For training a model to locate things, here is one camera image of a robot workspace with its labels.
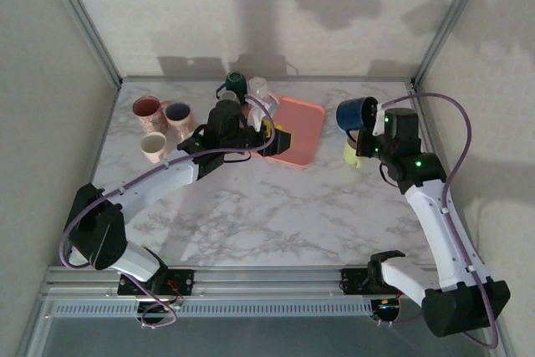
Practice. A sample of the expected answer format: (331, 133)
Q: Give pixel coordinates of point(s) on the light green mug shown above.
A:
(351, 156)

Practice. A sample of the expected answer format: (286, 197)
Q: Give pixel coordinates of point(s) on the navy blue mug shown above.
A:
(353, 114)

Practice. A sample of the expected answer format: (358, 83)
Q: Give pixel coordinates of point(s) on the white mug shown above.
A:
(258, 87)

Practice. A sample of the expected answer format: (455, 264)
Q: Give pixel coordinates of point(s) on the pink mug purple interior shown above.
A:
(179, 116)

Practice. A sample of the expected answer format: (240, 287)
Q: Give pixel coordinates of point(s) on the pale pink mug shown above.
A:
(154, 146)

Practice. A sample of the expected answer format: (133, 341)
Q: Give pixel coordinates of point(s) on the pink floral mug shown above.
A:
(147, 112)

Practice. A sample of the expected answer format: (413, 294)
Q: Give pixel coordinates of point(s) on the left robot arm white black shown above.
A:
(167, 177)

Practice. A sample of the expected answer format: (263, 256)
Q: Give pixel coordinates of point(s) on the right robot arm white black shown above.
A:
(434, 223)

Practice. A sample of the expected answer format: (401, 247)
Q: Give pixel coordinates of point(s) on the dark green mug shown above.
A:
(236, 81)

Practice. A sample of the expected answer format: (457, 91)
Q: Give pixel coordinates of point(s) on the pink plastic tray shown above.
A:
(301, 123)

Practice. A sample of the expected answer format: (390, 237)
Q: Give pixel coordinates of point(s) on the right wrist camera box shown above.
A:
(380, 120)

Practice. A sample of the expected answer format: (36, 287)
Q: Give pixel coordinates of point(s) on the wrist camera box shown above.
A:
(380, 120)
(257, 112)

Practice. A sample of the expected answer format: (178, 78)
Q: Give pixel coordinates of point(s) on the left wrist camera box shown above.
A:
(257, 112)

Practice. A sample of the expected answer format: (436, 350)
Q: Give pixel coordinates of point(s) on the aluminium side rail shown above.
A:
(423, 114)

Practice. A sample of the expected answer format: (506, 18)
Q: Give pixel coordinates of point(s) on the aluminium frame post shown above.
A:
(83, 18)
(450, 18)

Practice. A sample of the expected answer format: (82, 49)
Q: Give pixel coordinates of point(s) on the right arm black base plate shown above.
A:
(351, 282)

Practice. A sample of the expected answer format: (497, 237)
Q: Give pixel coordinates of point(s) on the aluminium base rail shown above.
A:
(267, 282)

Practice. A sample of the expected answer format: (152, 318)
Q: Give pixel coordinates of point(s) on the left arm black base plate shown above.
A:
(186, 282)

